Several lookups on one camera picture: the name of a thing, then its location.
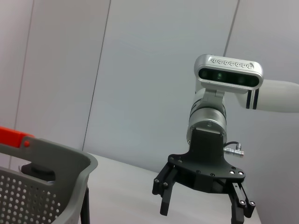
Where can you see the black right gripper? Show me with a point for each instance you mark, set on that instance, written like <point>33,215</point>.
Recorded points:
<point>205,158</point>

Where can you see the grey perforated storage bin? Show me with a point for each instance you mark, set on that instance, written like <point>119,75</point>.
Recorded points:
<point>46,186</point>

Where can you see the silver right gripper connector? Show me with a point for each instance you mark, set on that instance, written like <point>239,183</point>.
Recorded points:
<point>233,150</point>

